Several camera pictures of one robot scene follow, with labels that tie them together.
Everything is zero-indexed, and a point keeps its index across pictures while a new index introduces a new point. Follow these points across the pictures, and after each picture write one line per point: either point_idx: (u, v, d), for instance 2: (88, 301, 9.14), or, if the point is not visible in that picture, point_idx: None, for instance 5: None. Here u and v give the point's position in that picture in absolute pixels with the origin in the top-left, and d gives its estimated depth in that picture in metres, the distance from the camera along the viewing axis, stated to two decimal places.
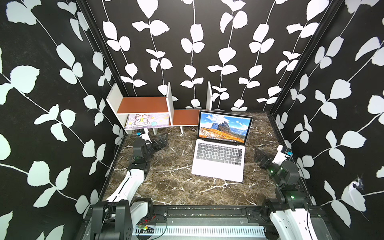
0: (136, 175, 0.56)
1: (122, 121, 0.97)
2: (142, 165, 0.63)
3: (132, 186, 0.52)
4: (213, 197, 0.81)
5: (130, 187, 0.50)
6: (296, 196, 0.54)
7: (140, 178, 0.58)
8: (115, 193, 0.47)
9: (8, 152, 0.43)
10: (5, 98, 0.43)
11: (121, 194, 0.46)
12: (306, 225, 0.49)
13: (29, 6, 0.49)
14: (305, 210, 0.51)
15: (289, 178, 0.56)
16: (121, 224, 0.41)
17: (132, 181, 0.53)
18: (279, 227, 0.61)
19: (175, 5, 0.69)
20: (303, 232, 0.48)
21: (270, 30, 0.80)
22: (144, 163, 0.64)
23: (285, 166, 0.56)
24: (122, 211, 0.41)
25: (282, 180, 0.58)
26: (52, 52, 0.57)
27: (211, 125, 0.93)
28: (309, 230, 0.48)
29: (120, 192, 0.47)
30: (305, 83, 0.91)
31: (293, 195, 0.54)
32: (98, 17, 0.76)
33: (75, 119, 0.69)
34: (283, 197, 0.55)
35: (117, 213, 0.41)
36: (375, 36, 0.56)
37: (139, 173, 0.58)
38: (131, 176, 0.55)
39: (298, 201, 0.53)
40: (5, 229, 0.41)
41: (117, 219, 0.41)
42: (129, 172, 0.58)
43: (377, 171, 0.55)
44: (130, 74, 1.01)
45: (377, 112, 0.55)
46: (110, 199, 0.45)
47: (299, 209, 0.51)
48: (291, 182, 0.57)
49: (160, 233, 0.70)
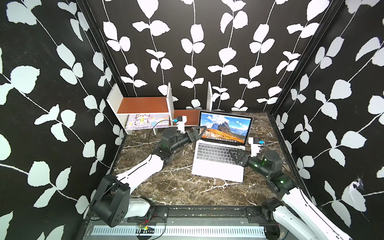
0: (154, 163, 0.56)
1: (122, 121, 0.97)
2: (166, 153, 0.62)
3: (146, 176, 0.54)
4: (213, 197, 0.81)
5: (142, 175, 0.51)
6: (284, 179, 0.56)
7: (157, 167, 0.58)
8: (125, 173, 0.48)
9: (8, 152, 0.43)
10: (6, 98, 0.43)
11: (129, 177, 0.47)
12: (304, 201, 0.50)
13: (29, 6, 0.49)
14: (296, 188, 0.53)
15: (276, 166, 0.57)
16: (115, 206, 0.41)
17: (148, 169, 0.53)
18: (285, 222, 0.60)
19: (175, 5, 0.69)
20: (306, 209, 0.48)
21: (270, 29, 0.80)
22: (168, 152, 0.63)
23: (267, 156, 0.57)
24: (120, 195, 0.41)
25: (269, 170, 0.61)
26: (51, 52, 0.57)
27: (211, 125, 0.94)
28: (308, 204, 0.49)
29: (130, 175, 0.48)
30: (305, 83, 0.91)
31: (281, 179, 0.56)
32: (98, 17, 0.76)
33: (75, 119, 0.69)
34: (275, 186, 0.56)
35: (116, 194, 0.42)
36: (375, 36, 0.56)
37: (158, 163, 0.58)
38: (149, 162, 0.55)
39: (288, 184, 0.54)
40: (5, 229, 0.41)
41: (114, 200, 0.42)
42: (150, 156, 0.58)
43: (377, 171, 0.55)
44: (130, 74, 1.01)
45: (377, 112, 0.55)
46: (119, 176, 0.46)
47: (291, 189, 0.53)
48: (277, 170, 0.59)
49: (159, 233, 0.70)
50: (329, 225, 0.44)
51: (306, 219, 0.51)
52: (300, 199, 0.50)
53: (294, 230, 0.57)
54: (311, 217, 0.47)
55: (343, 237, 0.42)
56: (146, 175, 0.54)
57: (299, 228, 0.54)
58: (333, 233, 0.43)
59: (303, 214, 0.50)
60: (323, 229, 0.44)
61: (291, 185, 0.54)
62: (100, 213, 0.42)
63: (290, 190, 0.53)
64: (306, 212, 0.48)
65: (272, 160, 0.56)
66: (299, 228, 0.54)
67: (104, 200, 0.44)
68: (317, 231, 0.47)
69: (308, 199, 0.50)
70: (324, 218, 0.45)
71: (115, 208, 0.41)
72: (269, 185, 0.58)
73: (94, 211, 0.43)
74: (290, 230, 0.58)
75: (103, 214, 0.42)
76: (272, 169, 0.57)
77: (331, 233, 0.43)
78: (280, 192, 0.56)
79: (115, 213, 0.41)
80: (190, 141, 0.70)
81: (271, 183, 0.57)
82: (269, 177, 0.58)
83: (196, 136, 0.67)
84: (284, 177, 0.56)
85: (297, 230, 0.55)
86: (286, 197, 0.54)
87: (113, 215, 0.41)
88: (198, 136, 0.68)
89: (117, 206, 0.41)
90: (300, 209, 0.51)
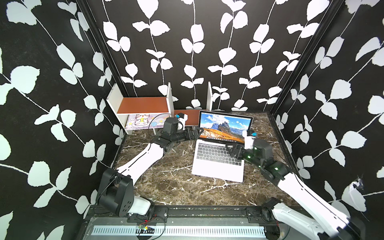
0: (154, 151, 0.55)
1: (122, 121, 0.97)
2: (165, 141, 0.61)
3: (147, 165, 0.54)
4: (213, 197, 0.81)
5: (143, 165, 0.51)
6: (278, 166, 0.55)
7: (157, 154, 0.58)
8: (125, 166, 0.47)
9: (8, 152, 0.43)
10: (5, 98, 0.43)
11: (130, 169, 0.47)
12: (300, 186, 0.49)
13: (30, 6, 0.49)
14: (291, 173, 0.52)
15: (267, 153, 0.56)
16: (120, 198, 0.42)
17: (148, 158, 0.53)
18: (284, 217, 0.60)
19: (175, 5, 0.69)
20: (302, 194, 0.48)
21: (270, 29, 0.80)
22: (168, 140, 0.62)
23: (257, 144, 0.58)
24: (124, 187, 0.42)
25: (261, 159, 0.61)
26: (52, 52, 0.57)
27: (212, 125, 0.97)
28: (304, 189, 0.48)
29: (131, 167, 0.47)
30: (305, 83, 0.91)
31: (276, 166, 0.55)
32: (98, 17, 0.76)
33: (75, 119, 0.69)
34: (270, 174, 0.54)
35: (120, 187, 0.42)
36: (375, 36, 0.56)
37: (159, 149, 0.57)
38: (149, 151, 0.55)
39: (283, 170, 0.53)
40: (5, 229, 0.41)
41: (118, 191, 0.42)
42: (149, 145, 0.57)
43: (377, 171, 0.55)
44: (130, 74, 1.01)
45: (377, 112, 0.55)
46: (120, 170, 0.46)
47: (287, 175, 0.52)
48: (268, 156, 0.57)
49: (159, 233, 0.70)
50: (326, 206, 0.44)
51: (302, 202, 0.49)
52: (295, 184, 0.50)
53: (294, 222, 0.56)
54: (307, 202, 0.47)
55: (340, 217, 0.41)
56: (147, 164, 0.53)
57: (297, 220, 0.54)
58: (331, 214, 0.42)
59: (300, 199, 0.49)
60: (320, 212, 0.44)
61: (286, 172, 0.53)
62: (108, 205, 0.43)
63: (285, 176, 0.52)
64: (303, 197, 0.48)
65: (262, 147, 0.57)
66: (297, 219, 0.54)
67: (109, 193, 0.45)
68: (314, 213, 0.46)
69: (303, 183, 0.50)
70: (321, 201, 0.45)
71: (121, 200, 0.42)
72: (264, 173, 0.58)
73: (101, 204, 0.44)
74: (292, 224, 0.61)
75: (110, 206, 0.43)
76: (264, 157, 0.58)
77: (329, 215, 0.42)
78: (275, 179, 0.55)
79: (121, 204, 0.42)
80: (188, 138, 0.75)
81: (265, 171, 0.56)
82: (262, 165, 0.58)
83: (195, 135, 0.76)
84: (277, 163, 0.56)
85: (297, 222, 0.55)
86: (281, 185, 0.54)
87: (120, 207, 0.42)
88: (197, 135, 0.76)
89: (122, 198, 0.42)
90: (297, 195, 0.50)
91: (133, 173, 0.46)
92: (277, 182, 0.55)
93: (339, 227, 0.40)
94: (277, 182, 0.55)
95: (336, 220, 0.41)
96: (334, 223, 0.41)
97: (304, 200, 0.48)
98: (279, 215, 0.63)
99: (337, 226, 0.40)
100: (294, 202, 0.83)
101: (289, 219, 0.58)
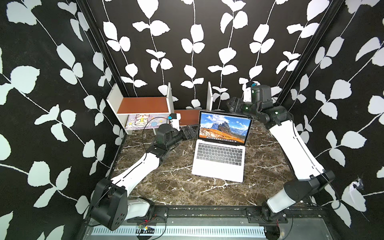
0: (150, 163, 0.55)
1: (122, 121, 0.97)
2: (161, 150, 0.61)
3: (142, 176, 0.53)
4: (213, 197, 0.81)
5: (138, 176, 0.50)
6: (279, 110, 0.49)
7: (153, 165, 0.57)
8: (120, 176, 0.47)
9: (8, 152, 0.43)
10: (5, 98, 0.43)
11: (125, 180, 0.46)
12: (293, 134, 0.46)
13: (29, 6, 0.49)
14: (288, 120, 0.48)
15: (262, 95, 0.52)
16: (113, 210, 0.41)
17: (143, 169, 0.52)
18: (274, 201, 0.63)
19: (175, 5, 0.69)
20: (293, 143, 0.46)
21: (270, 29, 0.80)
22: (164, 149, 0.62)
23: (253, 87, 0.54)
24: (118, 199, 0.41)
25: (258, 102, 0.57)
26: (52, 52, 0.57)
27: (211, 125, 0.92)
28: (296, 137, 0.46)
29: (125, 177, 0.47)
30: (306, 83, 0.90)
31: (277, 111, 0.49)
32: (98, 17, 0.76)
33: (74, 119, 0.69)
34: (267, 117, 0.50)
35: (113, 198, 0.41)
36: (375, 36, 0.56)
37: (154, 159, 0.57)
38: (144, 161, 0.54)
39: (283, 115, 0.49)
40: (5, 229, 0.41)
41: (112, 203, 0.41)
42: (145, 154, 0.57)
43: (377, 171, 0.55)
44: (130, 74, 1.01)
45: (377, 112, 0.55)
46: (114, 180, 0.45)
47: (284, 121, 0.48)
48: (267, 99, 0.53)
49: (160, 233, 0.70)
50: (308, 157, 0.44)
51: (287, 151, 0.48)
52: (288, 131, 0.47)
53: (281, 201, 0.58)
54: (291, 149, 0.47)
55: (318, 168, 0.43)
56: (143, 174, 0.53)
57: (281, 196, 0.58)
58: (309, 165, 0.43)
59: (286, 147, 0.48)
60: (299, 162, 0.45)
61: (285, 118, 0.48)
62: (99, 219, 0.42)
63: (282, 122, 0.48)
64: (291, 146, 0.46)
65: (258, 89, 0.53)
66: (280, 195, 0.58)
67: (103, 205, 0.44)
68: (292, 163, 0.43)
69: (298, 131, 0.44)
70: (307, 152, 0.45)
71: (114, 212, 0.41)
72: (259, 117, 0.53)
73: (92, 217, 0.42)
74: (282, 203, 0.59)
75: (101, 219, 0.42)
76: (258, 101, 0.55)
77: (307, 166, 0.43)
78: (271, 123, 0.50)
79: (114, 217, 0.41)
80: (185, 139, 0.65)
81: (261, 113, 0.51)
82: (257, 109, 0.53)
83: (193, 134, 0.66)
84: (278, 108, 0.50)
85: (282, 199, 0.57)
86: (274, 130, 0.50)
87: (112, 220, 0.41)
88: (194, 134, 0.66)
89: (116, 210, 0.41)
90: (286, 143, 0.48)
91: (128, 184, 0.45)
92: (270, 126, 0.51)
93: (312, 176, 0.41)
94: (270, 125, 0.51)
95: (313, 171, 0.42)
96: (308, 173, 0.42)
97: (292, 148, 0.46)
98: (274, 206, 0.64)
99: (310, 175, 0.42)
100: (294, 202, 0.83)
101: (276, 198, 0.61)
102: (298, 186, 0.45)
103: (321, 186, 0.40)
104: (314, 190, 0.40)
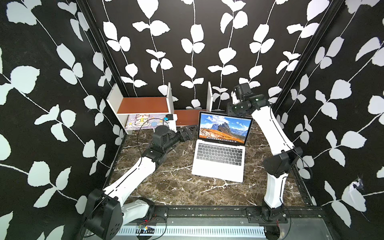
0: (146, 168, 0.54)
1: (122, 121, 0.98)
2: (158, 153, 0.59)
3: (137, 183, 0.51)
4: (213, 197, 0.81)
5: (132, 184, 0.48)
6: (259, 97, 0.57)
7: (148, 170, 0.55)
8: (113, 185, 0.45)
9: (8, 152, 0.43)
10: (5, 98, 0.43)
11: (118, 189, 0.44)
12: (269, 117, 0.54)
13: (29, 6, 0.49)
14: (267, 106, 0.56)
15: (243, 89, 0.63)
16: (106, 222, 0.40)
17: (138, 176, 0.50)
18: (269, 194, 0.65)
19: (175, 5, 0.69)
20: (269, 125, 0.53)
21: (270, 30, 0.80)
22: (160, 151, 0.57)
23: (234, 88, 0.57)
24: (109, 211, 0.39)
25: (241, 96, 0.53)
26: (52, 52, 0.57)
27: (211, 125, 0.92)
28: (272, 120, 0.54)
29: (118, 187, 0.45)
30: (305, 83, 0.91)
31: (257, 98, 0.57)
32: (98, 17, 0.76)
33: (74, 119, 0.69)
34: (249, 103, 0.57)
35: (105, 210, 0.40)
36: (375, 36, 0.56)
37: (150, 164, 0.55)
38: (139, 167, 0.52)
39: (263, 101, 0.56)
40: (5, 229, 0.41)
41: (104, 215, 0.40)
42: (140, 159, 0.55)
43: (377, 171, 0.55)
44: (130, 74, 1.01)
45: (377, 112, 0.55)
46: (107, 190, 0.43)
47: (263, 107, 0.56)
48: (247, 91, 0.63)
49: (159, 233, 0.70)
50: (281, 136, 0.52)
51: (266, 131, 0.56)
52: (266, 115, 0.55)
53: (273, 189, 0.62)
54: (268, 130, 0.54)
55: (288, 144, 0.51)
56: (137, 181, 0.51)
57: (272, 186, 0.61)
58: (281, 142, 0.51)
59: (264, 128, 0.56)
60: (273, 140, 0.53)
61: (264, 104, 0.56)
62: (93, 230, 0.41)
63: (261, 107, 0.55)
64: (268, 127, 0.54)
65: (238, 86, 0.65)
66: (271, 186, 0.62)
67: (97, 215, 0.43)
68: (270, 142, 0.55)
69: (274, 115, 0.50)
70: (280, 131, 0.52)
71: (107, 224, 0.40)
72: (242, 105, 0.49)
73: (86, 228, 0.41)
74: (276, 193, 0.62)
75: (96, 231, 0.41)
76: (240, 95, 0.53)
77: (280, 142, 0.51)
78: (252, 109, 0.58)
79: (108, 228, 0.40)
80: (183, 140, 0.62)
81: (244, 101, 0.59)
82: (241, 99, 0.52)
83: (190, 135, 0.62)
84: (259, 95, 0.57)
85: (274, 188, 0.61)
86: (255, 114, 0.58)
87: (107, 231, 0.40)
88: (191, 135, 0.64)
89: (108, 222, 0.40)
90: (265, 125, 0.55)
91: (121, 194, 0.44)
92: (251, 111, 0.59)
93: (283, 150, 0.49)
94: (251, 111, 0.59)
95: (284, 146, 0.50)
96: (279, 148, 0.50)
97: (269, 129, 0.54)
98: (271, 203, 0.65)
99: (282, 149, 0.50)
100: (294, 202, 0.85)
101: (268, 190, 0.65)
102: (271, 161, 0.54)
103: (292, 161, 0.54)
104: (285, 165, 0.55)
